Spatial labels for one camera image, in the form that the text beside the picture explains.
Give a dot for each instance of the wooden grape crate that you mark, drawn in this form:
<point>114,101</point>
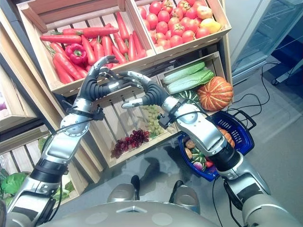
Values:
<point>142,149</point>

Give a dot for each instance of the orange carrot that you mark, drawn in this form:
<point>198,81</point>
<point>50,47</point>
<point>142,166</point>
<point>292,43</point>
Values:
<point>131,48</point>
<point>81,72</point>
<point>56,48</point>
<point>88,49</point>
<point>61,39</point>
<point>94,32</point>
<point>141,54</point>
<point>107,46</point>
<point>118,55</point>
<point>122,26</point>
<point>67,65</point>
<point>62,73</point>
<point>98,50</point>
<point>137,42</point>
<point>120,43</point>

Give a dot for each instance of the red tomato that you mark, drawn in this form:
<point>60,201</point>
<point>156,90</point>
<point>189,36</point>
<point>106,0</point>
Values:
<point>146,24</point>
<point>167,6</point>
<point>142,12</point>
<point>162,27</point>
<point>202,32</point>
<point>155,7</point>
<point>152,18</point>
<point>152,36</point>
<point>197,22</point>
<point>184,5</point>
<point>168,35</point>
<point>176,13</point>
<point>191,13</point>
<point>163,43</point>
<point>176,41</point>
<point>163,16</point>
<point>187,23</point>
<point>177,29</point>
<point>160,36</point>
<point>198,3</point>
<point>188,36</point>
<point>173,21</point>

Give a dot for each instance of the robot torso silver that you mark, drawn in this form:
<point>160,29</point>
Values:
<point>135,217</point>

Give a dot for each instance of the robot right leg silver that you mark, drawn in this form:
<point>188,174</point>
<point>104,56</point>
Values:
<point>187,195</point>

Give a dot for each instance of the robot foot dark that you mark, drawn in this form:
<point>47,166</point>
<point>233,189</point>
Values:
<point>135,182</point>
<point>177,186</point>

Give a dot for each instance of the green grape bunch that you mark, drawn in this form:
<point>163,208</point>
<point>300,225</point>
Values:
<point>152,123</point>

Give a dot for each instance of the wooden cabbage crate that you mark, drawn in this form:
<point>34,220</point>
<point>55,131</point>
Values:
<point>206,58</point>

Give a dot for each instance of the large orange pumpkin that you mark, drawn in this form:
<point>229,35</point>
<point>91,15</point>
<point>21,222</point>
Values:
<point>215,93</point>

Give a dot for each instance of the pale orange round fruit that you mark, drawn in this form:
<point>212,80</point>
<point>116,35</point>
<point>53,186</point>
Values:
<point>204,12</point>

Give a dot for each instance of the brown potato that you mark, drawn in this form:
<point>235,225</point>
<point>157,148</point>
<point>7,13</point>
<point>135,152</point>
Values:
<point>189,144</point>

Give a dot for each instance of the green lettuce head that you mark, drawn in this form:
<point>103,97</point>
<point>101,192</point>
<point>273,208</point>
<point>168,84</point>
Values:
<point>13,183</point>

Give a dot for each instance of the red bell pepper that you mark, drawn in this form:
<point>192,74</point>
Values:
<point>75,53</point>

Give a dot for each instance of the purple vegetable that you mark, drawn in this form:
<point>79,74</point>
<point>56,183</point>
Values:
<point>2,104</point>

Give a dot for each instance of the purple grape bunch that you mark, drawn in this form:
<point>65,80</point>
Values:
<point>120,149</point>
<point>139,137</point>

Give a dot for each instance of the small orange pumpkin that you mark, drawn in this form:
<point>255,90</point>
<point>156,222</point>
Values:
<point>227,138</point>

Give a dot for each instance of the wooden display shelf frame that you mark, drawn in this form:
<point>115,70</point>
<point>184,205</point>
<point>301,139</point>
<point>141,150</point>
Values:
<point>28,71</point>

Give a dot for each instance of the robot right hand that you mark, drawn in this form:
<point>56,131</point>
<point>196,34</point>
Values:
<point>155,91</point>

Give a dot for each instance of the green striped squash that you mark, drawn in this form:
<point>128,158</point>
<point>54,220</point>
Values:
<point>189,95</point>

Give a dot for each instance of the wooden tomato crate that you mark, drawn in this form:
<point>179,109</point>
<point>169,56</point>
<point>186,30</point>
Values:
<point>194,42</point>

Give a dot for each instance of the robot left arm silver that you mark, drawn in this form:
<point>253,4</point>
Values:
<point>71,133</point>

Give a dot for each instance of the blue plastic shopping basket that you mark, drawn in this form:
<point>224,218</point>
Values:
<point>236,132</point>

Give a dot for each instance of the wooden crate with purple vegetable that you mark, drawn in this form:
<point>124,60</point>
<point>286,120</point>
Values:
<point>14,101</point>

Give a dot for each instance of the small red vegetable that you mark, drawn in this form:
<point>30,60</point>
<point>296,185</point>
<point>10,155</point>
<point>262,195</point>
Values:
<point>208,163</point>

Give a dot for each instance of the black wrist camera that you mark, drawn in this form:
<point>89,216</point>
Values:
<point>99,115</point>
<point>166,121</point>

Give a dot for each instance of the wooden carrot crate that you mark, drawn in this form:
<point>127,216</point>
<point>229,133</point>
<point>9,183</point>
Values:
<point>64,88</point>

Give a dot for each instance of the yellow fruit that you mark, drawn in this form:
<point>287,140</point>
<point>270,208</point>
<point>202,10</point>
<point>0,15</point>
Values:
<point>210,26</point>

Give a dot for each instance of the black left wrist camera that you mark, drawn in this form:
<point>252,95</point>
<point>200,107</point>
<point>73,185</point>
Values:
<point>99,115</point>

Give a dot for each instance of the small green squash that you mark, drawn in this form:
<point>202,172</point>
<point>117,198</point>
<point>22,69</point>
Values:
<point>197,154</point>

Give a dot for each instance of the robot right arm silver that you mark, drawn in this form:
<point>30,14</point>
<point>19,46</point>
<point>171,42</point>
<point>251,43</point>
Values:
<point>203,130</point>

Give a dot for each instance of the purple white turnip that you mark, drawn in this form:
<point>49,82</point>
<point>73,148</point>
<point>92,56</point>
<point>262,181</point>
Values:
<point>198,165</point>

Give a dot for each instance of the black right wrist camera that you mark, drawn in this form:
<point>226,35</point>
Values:
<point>166,121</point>

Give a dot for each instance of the black caster wheel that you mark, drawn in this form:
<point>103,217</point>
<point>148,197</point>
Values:
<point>274,82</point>

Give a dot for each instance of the robot right foot dark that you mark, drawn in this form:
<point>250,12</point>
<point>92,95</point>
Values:
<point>177,186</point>

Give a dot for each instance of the glass door refrigerator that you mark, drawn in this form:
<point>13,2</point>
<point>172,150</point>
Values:
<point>255,35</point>

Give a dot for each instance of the green leafy vegetable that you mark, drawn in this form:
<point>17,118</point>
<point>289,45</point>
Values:
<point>68,187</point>

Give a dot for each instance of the small yellow orange vegetable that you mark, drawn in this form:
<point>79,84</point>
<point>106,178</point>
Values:
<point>188,153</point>

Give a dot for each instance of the robot left foot dark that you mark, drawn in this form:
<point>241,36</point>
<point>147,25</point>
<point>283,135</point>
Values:
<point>135,182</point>

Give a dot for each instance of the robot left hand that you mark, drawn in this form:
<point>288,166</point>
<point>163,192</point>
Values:
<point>91,86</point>

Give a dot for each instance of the wooden lettuce crate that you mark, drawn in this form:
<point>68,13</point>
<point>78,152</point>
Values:
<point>21,151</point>

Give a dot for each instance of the green napa cabbage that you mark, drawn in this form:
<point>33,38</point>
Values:
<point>184,72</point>
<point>189,82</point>

